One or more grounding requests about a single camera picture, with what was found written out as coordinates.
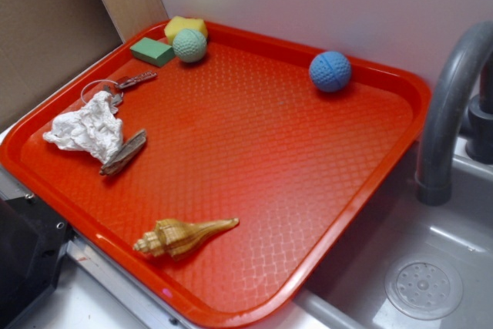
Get green dimpled ball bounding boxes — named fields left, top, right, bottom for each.
left=172, top=29, right=207, bottom=63

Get red plastic tray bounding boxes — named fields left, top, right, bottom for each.
left=1, top=22, right=431, bottom=328

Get silver keys on ring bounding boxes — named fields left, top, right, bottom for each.
left=80, top=71, right=158, bottom=107

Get brown cardboard panel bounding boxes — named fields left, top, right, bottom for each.
left=1, top=0, right=121, bottom=129

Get brown wood piece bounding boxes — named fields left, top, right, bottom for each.
left=99, top=129, right=147, bottom=176

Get yellow sponge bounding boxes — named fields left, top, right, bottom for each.
left=164, top=16, right=209, bottom=45

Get grey plastic sink basin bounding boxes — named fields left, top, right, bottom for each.
left=295, top=139, right=493, bottom=329

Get dark grey faucet knob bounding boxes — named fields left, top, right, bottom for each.
left=466, top=57, right=492, bottom=164

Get crumpled white paper tissue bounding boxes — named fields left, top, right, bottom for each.
left=42, top=91, right=123, bottom=164

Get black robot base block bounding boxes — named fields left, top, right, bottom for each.
left=1, top=195, right=72, bottom=328

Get grey toy faucet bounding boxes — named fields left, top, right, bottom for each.
left=415, top=21, right=492, bottom=206

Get blue dimpled ball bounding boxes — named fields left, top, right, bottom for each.
left=309, top=51, right=352, bottom=92

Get green rectangular block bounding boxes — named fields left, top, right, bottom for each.
left=130, top=37, right=175, bottom=67

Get tan spiral seashell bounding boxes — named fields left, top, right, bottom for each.
left=132, top=218, right=240, bottom=260

